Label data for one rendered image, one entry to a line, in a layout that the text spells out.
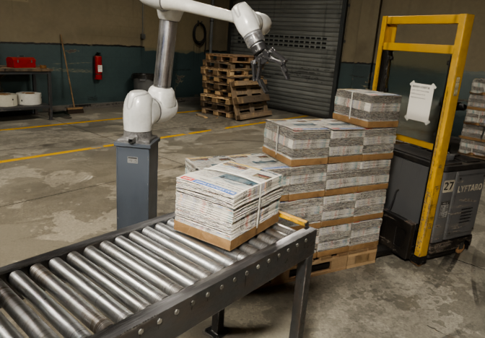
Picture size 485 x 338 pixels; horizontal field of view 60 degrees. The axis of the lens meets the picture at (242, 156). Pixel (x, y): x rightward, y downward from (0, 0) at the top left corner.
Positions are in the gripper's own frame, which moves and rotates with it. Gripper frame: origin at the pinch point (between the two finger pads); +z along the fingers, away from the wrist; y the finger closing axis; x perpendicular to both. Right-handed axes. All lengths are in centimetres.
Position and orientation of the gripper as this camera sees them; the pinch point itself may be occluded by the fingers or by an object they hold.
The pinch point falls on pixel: (276, 84)
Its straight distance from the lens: 203.2
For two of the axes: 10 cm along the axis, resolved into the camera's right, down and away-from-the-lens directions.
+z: 4.4, 9.0, 0.0
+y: 7.2, -3.5, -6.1
